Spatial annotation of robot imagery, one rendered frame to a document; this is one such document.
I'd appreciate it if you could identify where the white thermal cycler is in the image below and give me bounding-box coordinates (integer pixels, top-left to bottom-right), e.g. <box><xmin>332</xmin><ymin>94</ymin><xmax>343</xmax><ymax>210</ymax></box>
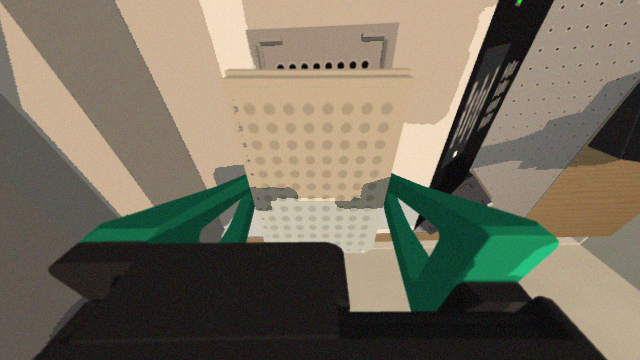
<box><xmin>0</xmin><ymin>0</ymin><xmax>554</xmax><ymax>360</ymax></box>

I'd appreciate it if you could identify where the white well plate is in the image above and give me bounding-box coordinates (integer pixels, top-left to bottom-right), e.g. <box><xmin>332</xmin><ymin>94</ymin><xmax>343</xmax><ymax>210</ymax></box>
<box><xmin>221</xmin><ymin>68</ymin><xmax>415</xmax><ymax>253</ymax></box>

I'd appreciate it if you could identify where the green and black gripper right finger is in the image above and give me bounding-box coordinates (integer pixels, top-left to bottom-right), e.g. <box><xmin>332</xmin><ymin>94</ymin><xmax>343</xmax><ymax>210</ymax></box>
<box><xmin>383</xmin><ymin>173</ymin><xmax>559</xmax><ymax>311</ymax></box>

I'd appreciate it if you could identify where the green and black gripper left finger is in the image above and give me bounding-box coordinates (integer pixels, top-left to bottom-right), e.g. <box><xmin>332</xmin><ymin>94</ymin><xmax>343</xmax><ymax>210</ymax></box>
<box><xmin>77</xmin><ymin>174</ymin><xmax>255</xmax><ymax>244</ymax></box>

